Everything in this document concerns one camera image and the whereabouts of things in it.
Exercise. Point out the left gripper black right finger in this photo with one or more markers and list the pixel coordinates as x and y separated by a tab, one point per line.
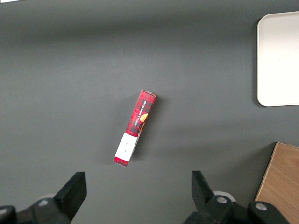
203	193

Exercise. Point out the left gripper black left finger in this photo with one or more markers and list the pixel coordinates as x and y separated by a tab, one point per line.
70	193

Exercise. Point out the wooden drawer cabinet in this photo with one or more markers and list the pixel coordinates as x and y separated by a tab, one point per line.
282	182

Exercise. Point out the red tartan shortbread box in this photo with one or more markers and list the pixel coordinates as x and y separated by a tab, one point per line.
137	121

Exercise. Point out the beige plastic tray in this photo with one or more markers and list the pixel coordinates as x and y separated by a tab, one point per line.
280	60

